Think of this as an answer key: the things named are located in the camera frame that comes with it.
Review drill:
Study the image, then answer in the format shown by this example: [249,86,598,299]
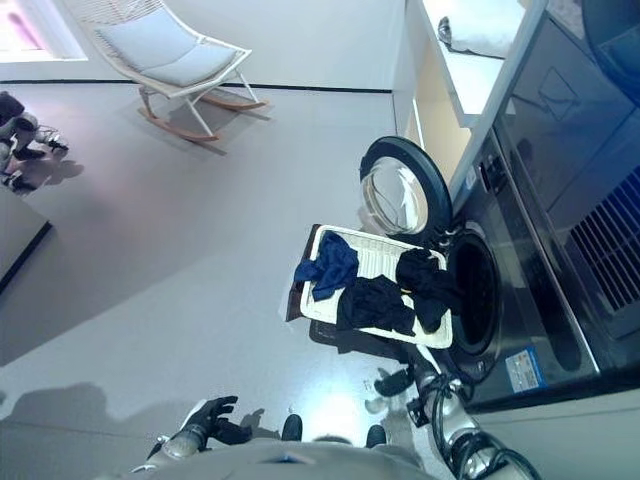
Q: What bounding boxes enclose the light grey chair cushion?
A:
[94,13,240,86]

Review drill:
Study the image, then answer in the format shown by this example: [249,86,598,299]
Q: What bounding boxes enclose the dark grey dryer with vent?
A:
[492,0,640,351]

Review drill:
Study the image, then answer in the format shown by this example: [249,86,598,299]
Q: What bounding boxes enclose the grey platform with black edge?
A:
[0,192,54,296]

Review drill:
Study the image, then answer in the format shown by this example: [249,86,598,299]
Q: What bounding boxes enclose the white folded cloth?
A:
[437,14,516,60]

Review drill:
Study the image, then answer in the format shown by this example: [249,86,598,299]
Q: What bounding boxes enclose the black garment with yellow tag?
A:
[394,248,464,334]

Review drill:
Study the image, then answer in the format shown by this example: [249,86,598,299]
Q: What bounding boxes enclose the white counter cabinet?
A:
[392,0,511,166]

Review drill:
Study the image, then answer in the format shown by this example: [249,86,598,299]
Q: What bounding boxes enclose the silver black humanoid robot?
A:
[0,90,70,191]

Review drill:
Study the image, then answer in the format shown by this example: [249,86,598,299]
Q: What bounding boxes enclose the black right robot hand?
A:
[373,368,420,399]

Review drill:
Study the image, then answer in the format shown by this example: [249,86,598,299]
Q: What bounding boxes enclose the round glass washing machine door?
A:
[358,135,454,236]

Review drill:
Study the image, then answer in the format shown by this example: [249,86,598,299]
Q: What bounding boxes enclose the white rocking chair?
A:
[64,0,274,144]

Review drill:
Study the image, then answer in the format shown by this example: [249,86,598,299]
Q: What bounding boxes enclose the white appliance enclosure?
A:
[449,0,640,480]

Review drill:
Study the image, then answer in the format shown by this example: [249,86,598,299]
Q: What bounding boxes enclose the silver robot torso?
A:
[132,439,431,480]

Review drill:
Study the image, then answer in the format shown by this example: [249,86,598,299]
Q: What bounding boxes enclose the white wicker laundry basket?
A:
[299,224,456,350]

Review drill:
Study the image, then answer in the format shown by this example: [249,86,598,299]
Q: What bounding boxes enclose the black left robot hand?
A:
[185,395,254,446]

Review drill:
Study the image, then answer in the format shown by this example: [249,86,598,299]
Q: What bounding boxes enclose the blue garment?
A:
[293,233,360,301]

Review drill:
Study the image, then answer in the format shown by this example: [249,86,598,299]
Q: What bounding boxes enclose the lit wall niche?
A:
[0,0,90,64]

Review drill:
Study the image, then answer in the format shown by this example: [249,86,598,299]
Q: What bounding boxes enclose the plain black garment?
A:
[335,274,417,337]

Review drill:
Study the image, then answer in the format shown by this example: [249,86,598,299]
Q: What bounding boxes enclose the dark brown stool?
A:
[284,223,416,356]

